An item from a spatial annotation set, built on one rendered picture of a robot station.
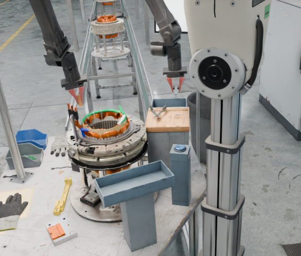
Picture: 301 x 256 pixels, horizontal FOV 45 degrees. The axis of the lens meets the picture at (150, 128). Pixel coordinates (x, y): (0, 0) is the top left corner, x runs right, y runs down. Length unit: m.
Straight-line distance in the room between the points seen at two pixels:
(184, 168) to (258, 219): 1.35
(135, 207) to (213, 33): 0.62
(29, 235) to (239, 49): 1.05
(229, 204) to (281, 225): 1.42
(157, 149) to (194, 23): 0.75
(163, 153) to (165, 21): 0.56
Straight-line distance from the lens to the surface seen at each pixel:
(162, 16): 1.47
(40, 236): 1.52
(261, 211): 2.77
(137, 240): 1.35
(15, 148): 1.79
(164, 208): 1.54
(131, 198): 1.20
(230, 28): 0.95
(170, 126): 1.53
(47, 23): 1.29
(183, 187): 1.48
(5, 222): 1.62
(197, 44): 1.01
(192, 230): 2.00
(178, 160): 1.41
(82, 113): 1.51
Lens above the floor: 1.76
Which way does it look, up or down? 27 degrees down
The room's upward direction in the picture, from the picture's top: 4 degrees counter-clockwise
